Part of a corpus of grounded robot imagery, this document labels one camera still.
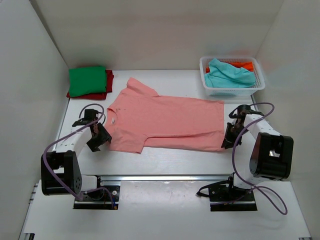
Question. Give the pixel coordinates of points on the green folded t-shirt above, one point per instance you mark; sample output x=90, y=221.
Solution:
x=87, y=80

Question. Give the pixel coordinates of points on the pink t-shirt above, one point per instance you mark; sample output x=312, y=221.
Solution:
x=140, y=117

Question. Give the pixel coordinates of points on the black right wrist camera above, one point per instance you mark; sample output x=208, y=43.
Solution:
x=242, y=110

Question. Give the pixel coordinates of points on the orange t-shirt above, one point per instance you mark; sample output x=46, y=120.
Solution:
x=229, y=67

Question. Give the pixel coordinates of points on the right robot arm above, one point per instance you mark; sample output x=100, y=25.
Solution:
x=271, y=157

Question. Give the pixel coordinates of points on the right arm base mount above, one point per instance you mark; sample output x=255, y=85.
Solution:
x=225, y=197

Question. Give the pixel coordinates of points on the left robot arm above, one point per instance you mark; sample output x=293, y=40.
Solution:
x=60, y=170

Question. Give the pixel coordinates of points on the teal t-shirt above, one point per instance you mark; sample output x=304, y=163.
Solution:
x=218, y=79

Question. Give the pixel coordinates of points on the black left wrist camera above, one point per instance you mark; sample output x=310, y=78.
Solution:
x=90, y=115

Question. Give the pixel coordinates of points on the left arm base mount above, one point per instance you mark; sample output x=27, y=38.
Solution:
x=99, y=193

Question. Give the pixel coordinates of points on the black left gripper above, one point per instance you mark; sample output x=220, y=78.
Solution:
x=105, y=136

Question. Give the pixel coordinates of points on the white plastic basket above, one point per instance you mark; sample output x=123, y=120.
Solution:
x=259, y=79

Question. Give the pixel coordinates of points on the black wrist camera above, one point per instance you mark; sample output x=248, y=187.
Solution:
x=242, y=110
x=90, y=115

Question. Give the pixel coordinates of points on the red folded t-shirt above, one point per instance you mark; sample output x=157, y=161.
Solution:
x=99, y=96

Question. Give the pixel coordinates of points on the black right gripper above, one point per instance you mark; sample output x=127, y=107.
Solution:
x=229, y=141

